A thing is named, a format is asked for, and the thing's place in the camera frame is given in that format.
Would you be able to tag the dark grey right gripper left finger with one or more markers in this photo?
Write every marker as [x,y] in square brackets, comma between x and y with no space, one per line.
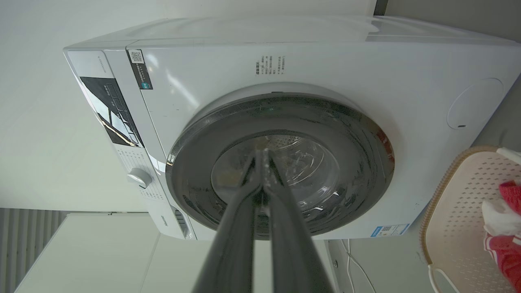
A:
[234,248]

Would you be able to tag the red and white garment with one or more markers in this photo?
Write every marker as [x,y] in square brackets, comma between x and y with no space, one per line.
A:
[506,228]

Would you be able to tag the grey ribbed radiator panel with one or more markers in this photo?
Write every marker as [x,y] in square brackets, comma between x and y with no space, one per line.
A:
[20,240]

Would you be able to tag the silver washing machine dial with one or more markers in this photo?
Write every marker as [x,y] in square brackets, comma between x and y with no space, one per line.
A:
[139,177]

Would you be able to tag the white cabinet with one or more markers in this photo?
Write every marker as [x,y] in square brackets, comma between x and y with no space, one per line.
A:
[101,256]

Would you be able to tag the dark round washing machine door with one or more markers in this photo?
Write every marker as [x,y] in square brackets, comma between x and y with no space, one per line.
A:
[354,162]

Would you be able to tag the white front-load washing machine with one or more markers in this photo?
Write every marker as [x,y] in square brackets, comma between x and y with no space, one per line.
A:
[325,69]

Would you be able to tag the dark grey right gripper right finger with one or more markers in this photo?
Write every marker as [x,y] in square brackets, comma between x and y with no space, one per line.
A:
[293,252]

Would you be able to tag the beige perforated laundry basket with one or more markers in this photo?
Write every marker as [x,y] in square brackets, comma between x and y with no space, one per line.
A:
[460,228]

